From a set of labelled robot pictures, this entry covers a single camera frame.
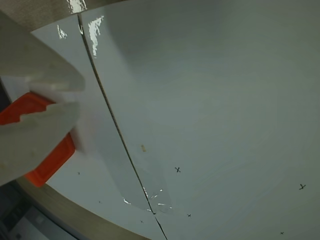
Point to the clear adhesive tape strip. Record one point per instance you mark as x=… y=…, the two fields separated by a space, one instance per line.
x=152 y=180

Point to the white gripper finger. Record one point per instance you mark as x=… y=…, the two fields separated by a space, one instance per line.
x=37 y=62
x=32 y=142

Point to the orange cube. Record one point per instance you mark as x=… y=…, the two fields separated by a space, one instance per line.
x=58 y=160

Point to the white paper sheet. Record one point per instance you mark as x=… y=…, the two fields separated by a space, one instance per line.
x=212 y=112
x=105 y=162

